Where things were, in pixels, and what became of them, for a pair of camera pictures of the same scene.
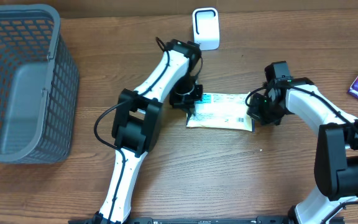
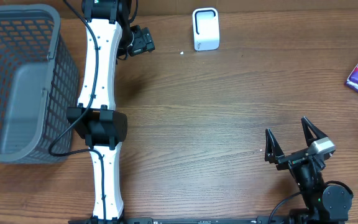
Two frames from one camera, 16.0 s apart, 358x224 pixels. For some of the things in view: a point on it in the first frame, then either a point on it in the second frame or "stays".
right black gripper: [252, 110] -> [271, 150]
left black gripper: [177, 102] -> [144, 42]
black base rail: [207, 220] stays
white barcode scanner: [206, 28] stays
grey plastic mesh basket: [29, 85] stays
